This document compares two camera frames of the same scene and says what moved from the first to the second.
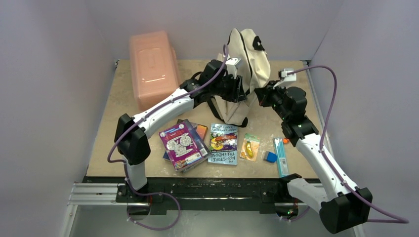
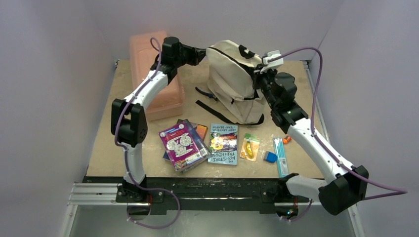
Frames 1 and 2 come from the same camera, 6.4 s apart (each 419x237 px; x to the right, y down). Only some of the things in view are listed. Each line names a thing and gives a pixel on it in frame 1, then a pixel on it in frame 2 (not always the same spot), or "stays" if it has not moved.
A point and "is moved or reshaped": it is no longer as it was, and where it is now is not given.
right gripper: (263, 97) -> (258, 78)
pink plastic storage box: (154, 68) stays
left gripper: (237, 94) -> (195, 55)
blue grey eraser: (270, 156) stays
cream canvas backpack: (247, 49) is moved or reshaped
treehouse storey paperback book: (223, 143) stays
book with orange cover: (202, 131) stays
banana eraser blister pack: (250, 147) stays
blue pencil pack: (282, 161) stays
